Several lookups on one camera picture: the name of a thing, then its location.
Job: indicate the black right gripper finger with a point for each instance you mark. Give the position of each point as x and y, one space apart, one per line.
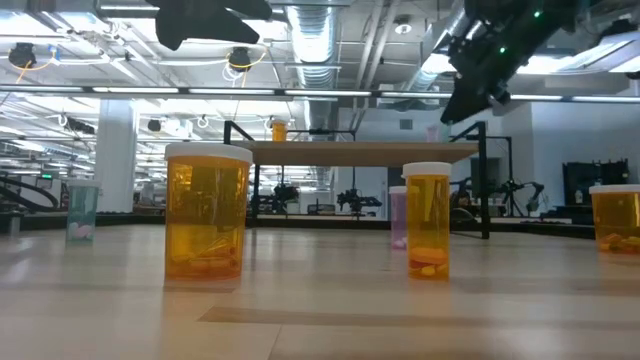
467 102

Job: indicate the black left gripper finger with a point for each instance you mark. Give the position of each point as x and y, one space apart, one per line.
200 25
250 7

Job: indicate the teal pill bottle white cap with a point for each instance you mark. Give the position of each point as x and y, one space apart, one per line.
445 133
82 210

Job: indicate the pink pill bottle white cap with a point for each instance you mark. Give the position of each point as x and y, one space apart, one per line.
432 134
397 215

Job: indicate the small orange pill bottle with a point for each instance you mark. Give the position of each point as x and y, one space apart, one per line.
427 220
279 132

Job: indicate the large orange pill bottle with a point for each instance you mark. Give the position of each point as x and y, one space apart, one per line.
617 220
207 215

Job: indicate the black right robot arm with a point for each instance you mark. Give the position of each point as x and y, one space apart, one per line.
555 10

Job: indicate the wooden shelf black metal legs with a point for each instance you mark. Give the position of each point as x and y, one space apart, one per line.
360 152

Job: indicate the black ceiling dome device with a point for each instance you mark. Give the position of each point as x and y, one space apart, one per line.
240 57
22 54

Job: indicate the long ceiling light strip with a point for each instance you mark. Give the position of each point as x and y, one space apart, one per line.
225 91

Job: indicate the white building pillar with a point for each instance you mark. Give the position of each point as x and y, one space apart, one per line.
115 150

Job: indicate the black background cabinet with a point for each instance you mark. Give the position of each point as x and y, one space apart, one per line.
595 185

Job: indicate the silver smooth ceiling duct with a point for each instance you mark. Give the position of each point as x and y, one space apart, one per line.
425 80

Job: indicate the silver corrugated ceiling duct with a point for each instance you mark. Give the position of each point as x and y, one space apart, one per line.
312 40

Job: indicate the small grey metal bracket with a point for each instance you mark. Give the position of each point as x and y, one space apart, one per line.
14 225

